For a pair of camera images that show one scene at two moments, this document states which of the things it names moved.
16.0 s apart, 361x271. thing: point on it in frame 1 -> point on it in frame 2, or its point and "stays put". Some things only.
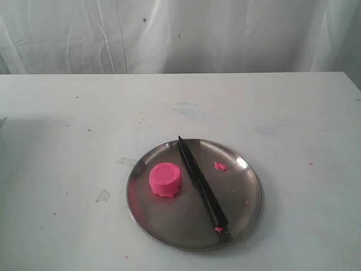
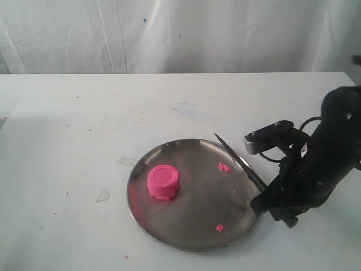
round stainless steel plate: [184, 221] stays put
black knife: [218, 215] -> [254, 176]
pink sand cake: [165, 179] stays put
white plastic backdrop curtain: [162, 36] stays put
